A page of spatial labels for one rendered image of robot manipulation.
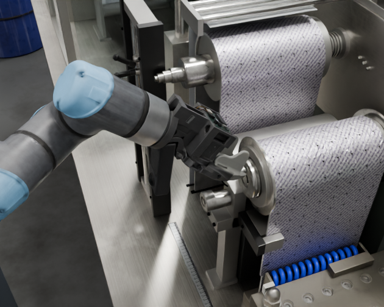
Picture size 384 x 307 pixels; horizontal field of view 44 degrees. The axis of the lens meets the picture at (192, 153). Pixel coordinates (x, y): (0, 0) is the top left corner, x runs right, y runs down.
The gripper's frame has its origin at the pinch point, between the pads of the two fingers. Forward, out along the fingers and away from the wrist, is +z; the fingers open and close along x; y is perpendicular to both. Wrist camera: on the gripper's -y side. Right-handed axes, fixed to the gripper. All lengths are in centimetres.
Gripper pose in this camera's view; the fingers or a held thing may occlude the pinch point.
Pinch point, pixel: (235, 172)
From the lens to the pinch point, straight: 84.5
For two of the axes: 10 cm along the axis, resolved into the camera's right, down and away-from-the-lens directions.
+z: 7.2, 3.1, 6.2
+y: 6.0, -7.3, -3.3
